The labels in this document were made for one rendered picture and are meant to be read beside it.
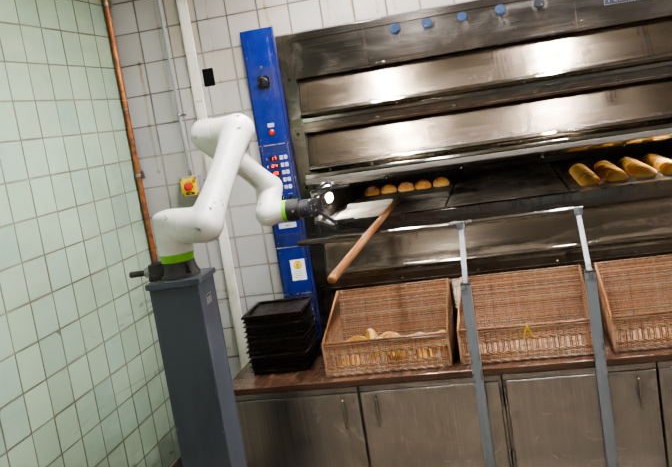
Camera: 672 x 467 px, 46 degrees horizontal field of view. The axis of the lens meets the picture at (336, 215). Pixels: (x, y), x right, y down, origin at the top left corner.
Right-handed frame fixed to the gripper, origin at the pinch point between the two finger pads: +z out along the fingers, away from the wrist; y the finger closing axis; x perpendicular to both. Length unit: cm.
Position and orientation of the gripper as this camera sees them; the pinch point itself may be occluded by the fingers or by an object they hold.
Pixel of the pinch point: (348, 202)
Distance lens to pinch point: 322.7
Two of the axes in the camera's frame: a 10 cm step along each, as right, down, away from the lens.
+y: 1.6, 9.8, 1.2
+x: -2.0, 1.5, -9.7
